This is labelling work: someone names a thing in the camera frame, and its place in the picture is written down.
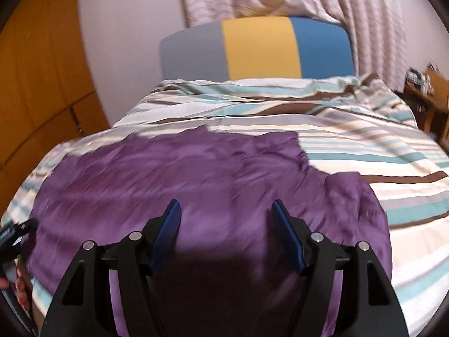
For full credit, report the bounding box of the purple quilted down jacket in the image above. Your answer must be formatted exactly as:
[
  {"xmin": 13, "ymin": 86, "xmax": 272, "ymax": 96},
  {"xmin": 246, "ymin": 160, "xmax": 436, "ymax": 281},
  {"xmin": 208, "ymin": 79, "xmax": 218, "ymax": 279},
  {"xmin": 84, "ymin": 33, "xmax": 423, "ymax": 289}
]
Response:
[{"xmin": 26, "ymin": 127, "xmax": 392, "ymax": 336}]

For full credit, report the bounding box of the person's left hand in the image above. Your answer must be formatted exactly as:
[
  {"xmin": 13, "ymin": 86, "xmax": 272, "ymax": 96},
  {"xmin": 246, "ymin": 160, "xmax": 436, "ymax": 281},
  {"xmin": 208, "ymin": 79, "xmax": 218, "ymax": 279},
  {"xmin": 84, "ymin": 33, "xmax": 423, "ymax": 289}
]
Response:
[{"xmin": 0, "ymin": 268, "xmax": 30, "ymax": 312}]

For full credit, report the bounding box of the orange wooden wardrobe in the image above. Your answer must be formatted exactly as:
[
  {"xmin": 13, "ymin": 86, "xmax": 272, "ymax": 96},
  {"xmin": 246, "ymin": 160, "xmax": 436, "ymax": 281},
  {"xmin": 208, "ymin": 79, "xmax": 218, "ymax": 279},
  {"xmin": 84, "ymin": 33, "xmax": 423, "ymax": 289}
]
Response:
[{"xmin": 1, "ymin": 0, "xmax": 110, "ymax": 210}]

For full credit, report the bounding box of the striped duvet cover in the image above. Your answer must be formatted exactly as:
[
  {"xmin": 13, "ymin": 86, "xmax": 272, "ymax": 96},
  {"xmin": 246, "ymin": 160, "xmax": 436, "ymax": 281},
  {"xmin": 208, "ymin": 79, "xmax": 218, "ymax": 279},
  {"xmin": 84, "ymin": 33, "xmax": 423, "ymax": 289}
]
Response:
[{"xmin": 3, "ymin": 74, "xmax": 448, "ymax": 336}]

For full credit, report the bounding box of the wooden desk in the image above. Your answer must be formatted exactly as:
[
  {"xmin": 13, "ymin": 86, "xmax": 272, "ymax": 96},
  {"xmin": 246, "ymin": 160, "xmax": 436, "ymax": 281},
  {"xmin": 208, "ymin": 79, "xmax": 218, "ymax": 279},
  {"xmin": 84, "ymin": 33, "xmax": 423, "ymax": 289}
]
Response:
[{"xmin": 404, "ymin": 69, "xmax": 448, "ymax": 141}]

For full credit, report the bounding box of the clutter on desk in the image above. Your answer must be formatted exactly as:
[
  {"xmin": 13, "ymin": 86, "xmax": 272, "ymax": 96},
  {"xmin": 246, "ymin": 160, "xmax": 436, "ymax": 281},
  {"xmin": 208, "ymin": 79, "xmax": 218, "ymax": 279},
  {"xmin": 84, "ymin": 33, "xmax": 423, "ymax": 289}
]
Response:
[{"xmin": 405, "ymin": 62, "xmax": 440, "ymax": 95}]

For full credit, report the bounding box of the grey yellow blue headboard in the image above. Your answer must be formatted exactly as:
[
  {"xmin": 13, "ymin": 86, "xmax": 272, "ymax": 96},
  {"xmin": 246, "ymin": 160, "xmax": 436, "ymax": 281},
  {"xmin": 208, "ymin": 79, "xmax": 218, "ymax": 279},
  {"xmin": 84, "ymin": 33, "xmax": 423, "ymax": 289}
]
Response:
[{"xmin": 160, "ymin": 17, "xmax": 355, "ymax": 82}]

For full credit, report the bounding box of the pink patterned curtain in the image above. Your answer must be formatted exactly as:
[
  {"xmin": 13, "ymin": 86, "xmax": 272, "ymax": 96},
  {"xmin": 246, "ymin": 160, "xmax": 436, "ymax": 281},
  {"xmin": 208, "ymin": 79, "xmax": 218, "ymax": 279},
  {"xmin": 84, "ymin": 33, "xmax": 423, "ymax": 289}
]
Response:
[{"xmin": 182, "ymin": 0, "xmax": 406, "ymax": 90}]

